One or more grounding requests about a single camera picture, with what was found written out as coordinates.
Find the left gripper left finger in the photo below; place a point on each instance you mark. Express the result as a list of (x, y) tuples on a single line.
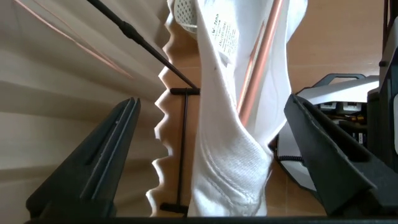
[(62, 193)]

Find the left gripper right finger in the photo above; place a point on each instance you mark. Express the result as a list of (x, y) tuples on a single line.
[(339, 186)]

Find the white printed t-shirt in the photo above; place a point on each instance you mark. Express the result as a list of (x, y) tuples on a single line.
[(224, 155)]

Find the black clothes rack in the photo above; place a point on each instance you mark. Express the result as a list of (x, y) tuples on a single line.
[(130, 29)]

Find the white laundry basket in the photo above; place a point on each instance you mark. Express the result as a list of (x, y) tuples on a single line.
[(185, 12)]

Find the beige curtain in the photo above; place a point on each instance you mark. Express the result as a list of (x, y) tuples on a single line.
[(46, 93)]

